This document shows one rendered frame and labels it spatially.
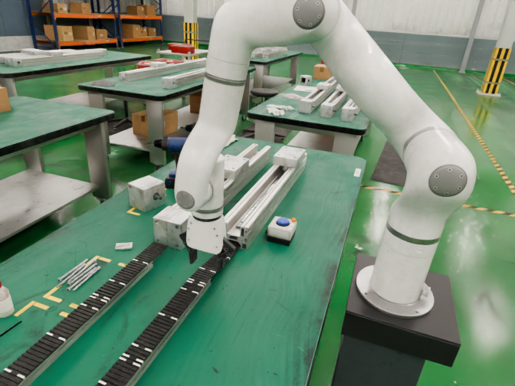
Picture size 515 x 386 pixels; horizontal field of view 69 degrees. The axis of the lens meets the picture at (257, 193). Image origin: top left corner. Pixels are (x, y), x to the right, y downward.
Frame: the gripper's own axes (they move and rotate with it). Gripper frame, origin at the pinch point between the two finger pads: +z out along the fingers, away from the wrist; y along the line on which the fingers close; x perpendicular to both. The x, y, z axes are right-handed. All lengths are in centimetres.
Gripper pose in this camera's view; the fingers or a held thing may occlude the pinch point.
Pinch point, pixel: (206, 261)
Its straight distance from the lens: 106.6
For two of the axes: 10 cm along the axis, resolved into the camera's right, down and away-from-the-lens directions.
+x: 3.5, -3.9, 8.5
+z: -0.6, 9.0, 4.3
